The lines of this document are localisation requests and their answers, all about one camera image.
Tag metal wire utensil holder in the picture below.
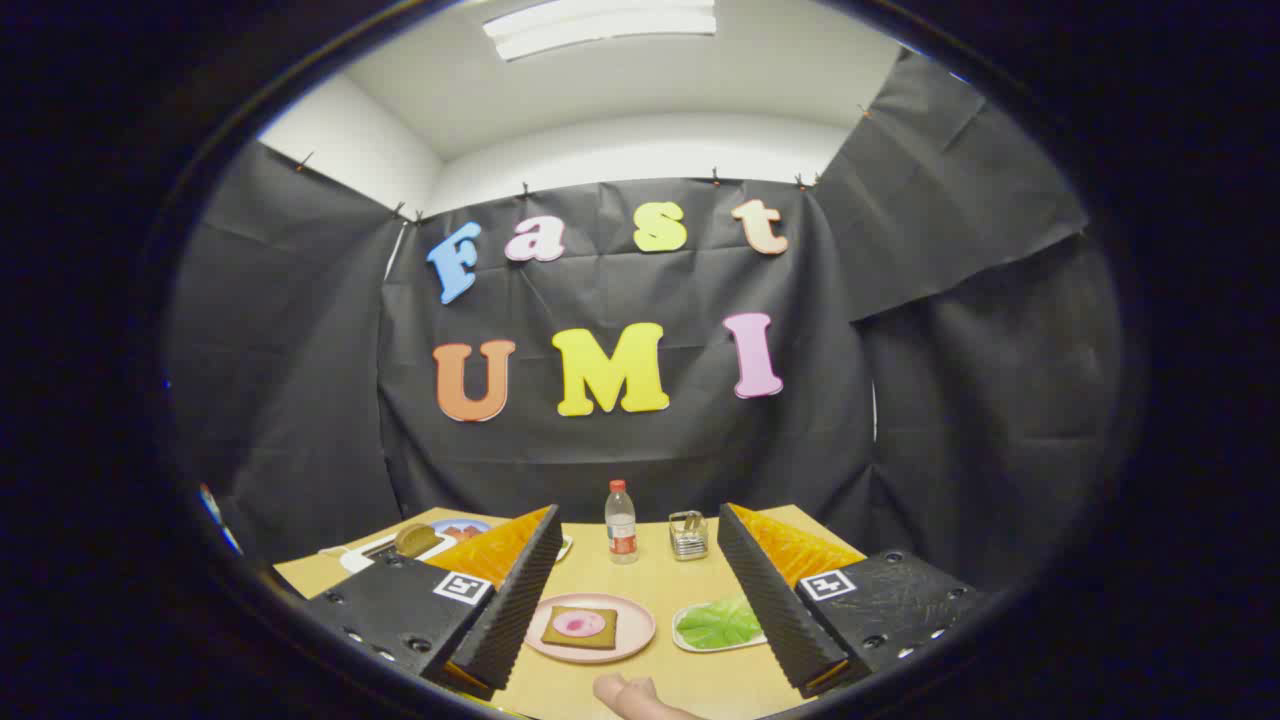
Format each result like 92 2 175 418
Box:
668 510 710 562

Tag ceiling light panel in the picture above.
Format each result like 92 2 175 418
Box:
483 0 718 63

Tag brown bread slice with ham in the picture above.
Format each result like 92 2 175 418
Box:
541 604 619 651

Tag white square plate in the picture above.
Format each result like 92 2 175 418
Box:
672 597 769 654

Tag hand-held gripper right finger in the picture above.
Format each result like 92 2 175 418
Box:
716 502 989 701

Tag white toaster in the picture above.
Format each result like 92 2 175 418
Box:
338 530 459 575

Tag white and red object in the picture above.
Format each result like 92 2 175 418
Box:
198 483 244 556

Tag pink round plate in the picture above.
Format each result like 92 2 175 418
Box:
524 592 657 665

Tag clear plastic bottle red cap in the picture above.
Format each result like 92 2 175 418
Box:
605 480 639 566

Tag green lettuce leaf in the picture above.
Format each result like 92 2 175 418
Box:
677 597 763 649

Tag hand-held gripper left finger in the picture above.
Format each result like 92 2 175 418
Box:
298 504 565 701

